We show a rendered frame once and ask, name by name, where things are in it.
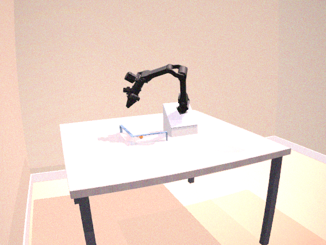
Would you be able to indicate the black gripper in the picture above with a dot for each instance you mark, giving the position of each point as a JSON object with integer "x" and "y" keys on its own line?
{"x": 133, "y": 97}

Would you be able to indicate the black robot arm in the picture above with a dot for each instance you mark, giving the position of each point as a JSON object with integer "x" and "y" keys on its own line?
{"x": 147, "y": 75}

